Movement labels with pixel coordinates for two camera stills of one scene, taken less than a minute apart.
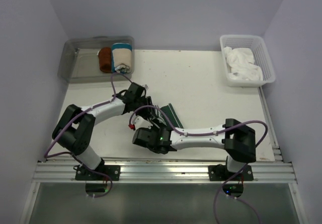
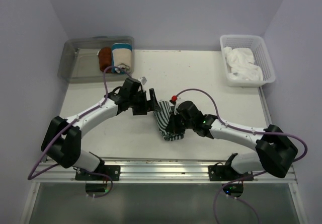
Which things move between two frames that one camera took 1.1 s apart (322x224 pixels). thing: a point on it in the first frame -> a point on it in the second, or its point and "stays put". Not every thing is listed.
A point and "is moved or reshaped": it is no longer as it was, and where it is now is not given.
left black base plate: (113, 171) stays put
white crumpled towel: (241, 62) stays put
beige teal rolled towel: (121, 57) stays put
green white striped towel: (159, 117) is moved or reshaped
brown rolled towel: (105, 59) stays put
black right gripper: (152, 128) -> (172, 125)
